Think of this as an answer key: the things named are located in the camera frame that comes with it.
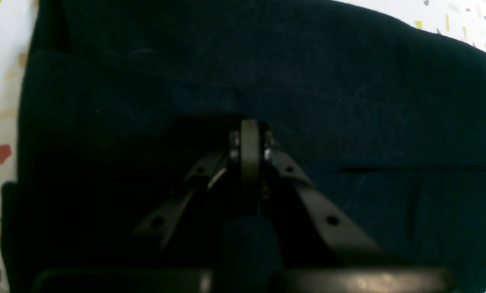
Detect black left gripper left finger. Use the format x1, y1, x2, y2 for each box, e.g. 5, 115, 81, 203
33, 120, 251, 293

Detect black t-shirt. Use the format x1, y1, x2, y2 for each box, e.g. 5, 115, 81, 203
1, 0, 486, 293

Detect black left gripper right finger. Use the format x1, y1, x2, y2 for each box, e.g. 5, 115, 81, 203
243, 120, 458, 293

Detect terrazzo pattern tablecloth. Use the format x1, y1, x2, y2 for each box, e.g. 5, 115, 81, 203
0, 0, 486, 293

